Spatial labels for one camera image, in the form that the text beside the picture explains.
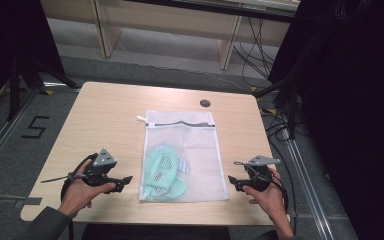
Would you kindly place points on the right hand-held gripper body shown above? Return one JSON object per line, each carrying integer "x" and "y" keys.
{"x": 260, "y": 176}

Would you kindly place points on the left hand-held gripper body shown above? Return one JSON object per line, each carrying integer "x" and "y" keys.
{"x": 100, "y": 166}

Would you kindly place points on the white mesh laundry bag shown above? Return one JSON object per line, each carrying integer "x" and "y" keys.
{"x": 196, "y": 150}

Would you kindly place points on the person's right hand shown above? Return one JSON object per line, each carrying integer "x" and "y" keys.
{"x": 273, "y": 201}

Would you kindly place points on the person's left hand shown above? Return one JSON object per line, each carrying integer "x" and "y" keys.
{"x": 78, "y": 196}

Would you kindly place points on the mint green knit garment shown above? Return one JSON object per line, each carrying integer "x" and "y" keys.
{"x": 160, "y": 170}

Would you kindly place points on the striped small sock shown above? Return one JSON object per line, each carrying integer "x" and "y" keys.
{"x": 183, "y": 166}

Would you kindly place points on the person's dark lap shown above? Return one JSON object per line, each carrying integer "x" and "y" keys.
{"x": 153, "y": 232}

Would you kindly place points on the black metal stand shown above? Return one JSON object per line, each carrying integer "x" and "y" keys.
{"x": 291, "y": 113}
{"x": 13, "y": 90}

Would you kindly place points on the grey floor tape strip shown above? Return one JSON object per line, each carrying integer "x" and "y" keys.
{"x": 28, "y": 201}

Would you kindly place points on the black curtain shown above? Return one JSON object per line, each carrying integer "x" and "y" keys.
{"x": 10, "y": 33}
{"x": 353, "y": 116}

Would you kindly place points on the light wooden shelf unit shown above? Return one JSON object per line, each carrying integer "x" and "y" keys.
{"x": 166, "y": 20}

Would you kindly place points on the metal floor rail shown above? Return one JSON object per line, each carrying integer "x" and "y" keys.
{"x": 3, "y": 133}
{"x": 308, "y": 186}

